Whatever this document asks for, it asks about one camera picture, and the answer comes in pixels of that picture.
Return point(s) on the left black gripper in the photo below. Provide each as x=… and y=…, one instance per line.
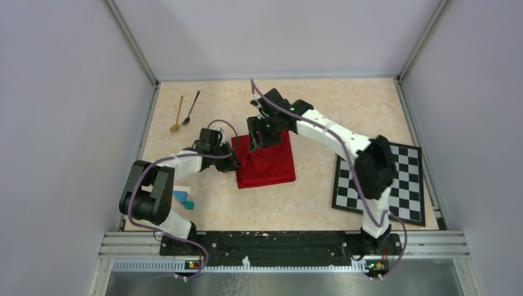
x=230, y=164

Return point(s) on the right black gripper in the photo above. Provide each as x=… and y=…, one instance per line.
x=255, y=126

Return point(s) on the black fork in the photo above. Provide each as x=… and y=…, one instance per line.
x=188, y=117

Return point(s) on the gold spoon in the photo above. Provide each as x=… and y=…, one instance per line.
x=176, y=126

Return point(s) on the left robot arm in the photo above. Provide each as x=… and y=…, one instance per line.
x=148, y=193

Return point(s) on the red cloth napkin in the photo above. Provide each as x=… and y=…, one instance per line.
x=264, y=167

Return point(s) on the teal cube block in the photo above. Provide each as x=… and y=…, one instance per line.
x=189, y=205

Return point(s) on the black white checkerboard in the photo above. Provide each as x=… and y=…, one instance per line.
x=407, y=190

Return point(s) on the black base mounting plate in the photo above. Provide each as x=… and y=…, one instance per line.
x=282, y=248

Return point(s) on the aluminium front rail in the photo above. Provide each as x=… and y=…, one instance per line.
x=139, y=251

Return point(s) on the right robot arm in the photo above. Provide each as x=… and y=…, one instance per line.
x=369, y=160

